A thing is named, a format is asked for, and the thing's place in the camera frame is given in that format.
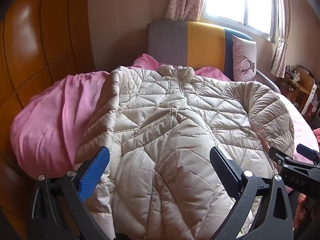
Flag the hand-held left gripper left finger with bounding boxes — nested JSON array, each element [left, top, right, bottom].
[[27, 146, 117, 240]]

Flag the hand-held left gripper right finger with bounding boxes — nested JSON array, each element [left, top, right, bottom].
[[209, 146, 293, 240]]

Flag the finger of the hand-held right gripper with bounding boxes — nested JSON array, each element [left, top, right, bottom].
[[296, 144, 320, 164], [268, 146, 296, 167]]

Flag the cream quilted puffer jacket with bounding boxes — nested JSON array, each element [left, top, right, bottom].
[[74, 64, 296, 240]]

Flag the person's right hand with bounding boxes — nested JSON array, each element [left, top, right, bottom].
[[295, 194, 310, 230]]

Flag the pink circle-patterned blanket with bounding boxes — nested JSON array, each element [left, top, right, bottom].
[[275, 90, 320, 195]]

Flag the wooden desk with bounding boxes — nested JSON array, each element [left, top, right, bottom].
[[280, 65, 318, 117]]

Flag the pink smooth bed sheet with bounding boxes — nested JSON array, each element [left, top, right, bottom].
[[10, 54, 232, 180]]

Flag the row of small bottles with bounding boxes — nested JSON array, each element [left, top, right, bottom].
[[285, 65, 302, 78]]

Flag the white deer print pillow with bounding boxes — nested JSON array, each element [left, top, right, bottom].
[[231, 35, 258, 82]]

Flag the pink starfish print curtain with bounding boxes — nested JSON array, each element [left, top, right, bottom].
[[269, 0, 292, 79], [164, 0, 207, 22]]

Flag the grey yellow blue headboard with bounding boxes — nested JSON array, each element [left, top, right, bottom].
[[146, 21, 253, 81]]

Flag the brown wooden wardrobe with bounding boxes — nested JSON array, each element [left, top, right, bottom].
[[0, 0, 97, 240]]

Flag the window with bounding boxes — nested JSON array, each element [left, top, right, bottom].
[[200, 0, 278, 42]]

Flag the grey bed rail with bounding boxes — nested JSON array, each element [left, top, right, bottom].
[[256, 70, 281, 93]]

